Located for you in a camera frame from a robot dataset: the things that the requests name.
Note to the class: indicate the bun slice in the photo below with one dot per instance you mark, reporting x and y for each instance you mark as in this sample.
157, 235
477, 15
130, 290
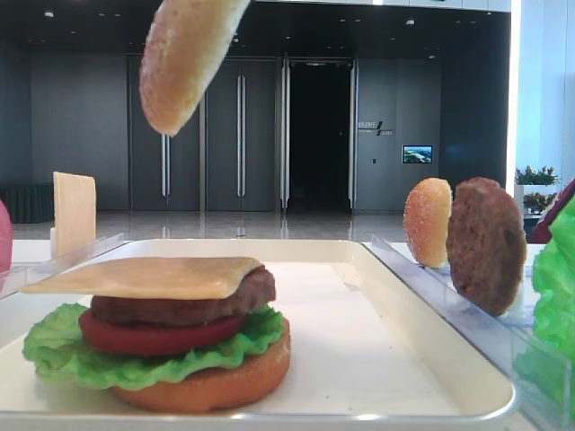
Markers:
425, 220
186, 43

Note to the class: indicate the brown meat patty on burger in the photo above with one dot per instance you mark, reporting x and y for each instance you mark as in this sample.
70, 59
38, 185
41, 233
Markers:
256, 290

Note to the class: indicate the yellow cheese slice on burger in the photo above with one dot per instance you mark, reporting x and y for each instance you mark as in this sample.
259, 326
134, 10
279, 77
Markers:
152, 278

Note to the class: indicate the red tomato slice on burger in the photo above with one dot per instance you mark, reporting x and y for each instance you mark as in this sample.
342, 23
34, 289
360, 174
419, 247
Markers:
153, 340

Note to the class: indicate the standing brown meat patty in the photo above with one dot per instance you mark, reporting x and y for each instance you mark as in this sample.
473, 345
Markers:
486, 245

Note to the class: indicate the standing yellow cheese slice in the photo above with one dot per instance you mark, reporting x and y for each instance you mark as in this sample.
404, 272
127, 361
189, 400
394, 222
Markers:
75, 212

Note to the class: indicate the green lettuce leaf on burger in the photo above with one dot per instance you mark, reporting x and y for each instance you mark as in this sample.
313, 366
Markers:
60, 355

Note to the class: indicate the standing green lettuce leaf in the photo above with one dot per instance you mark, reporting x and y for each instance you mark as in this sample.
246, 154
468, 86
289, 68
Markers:
553, 279

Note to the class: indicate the standing red tomato slice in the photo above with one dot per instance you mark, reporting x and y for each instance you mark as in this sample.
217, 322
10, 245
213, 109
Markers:
6, 239

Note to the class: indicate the white metal tray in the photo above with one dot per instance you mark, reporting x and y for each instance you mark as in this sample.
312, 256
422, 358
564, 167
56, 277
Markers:
367, 354

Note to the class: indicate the bottom bun on tray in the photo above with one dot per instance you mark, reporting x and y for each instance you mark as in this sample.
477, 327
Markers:
217, 388

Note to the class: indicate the flower planter background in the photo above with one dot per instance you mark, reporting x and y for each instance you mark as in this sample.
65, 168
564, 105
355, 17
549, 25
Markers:
535, 189

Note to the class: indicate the wall display screen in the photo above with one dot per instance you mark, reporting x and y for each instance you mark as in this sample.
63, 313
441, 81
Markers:
417, 154

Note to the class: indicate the clear rail left long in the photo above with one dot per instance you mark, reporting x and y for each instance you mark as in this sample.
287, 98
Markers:
13, 280

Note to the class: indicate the clear rail long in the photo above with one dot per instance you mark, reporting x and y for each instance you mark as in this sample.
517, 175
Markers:
543, 376
13, 280

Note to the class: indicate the clear rail right long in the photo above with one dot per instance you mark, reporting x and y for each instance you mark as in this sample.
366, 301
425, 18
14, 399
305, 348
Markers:
543, 376

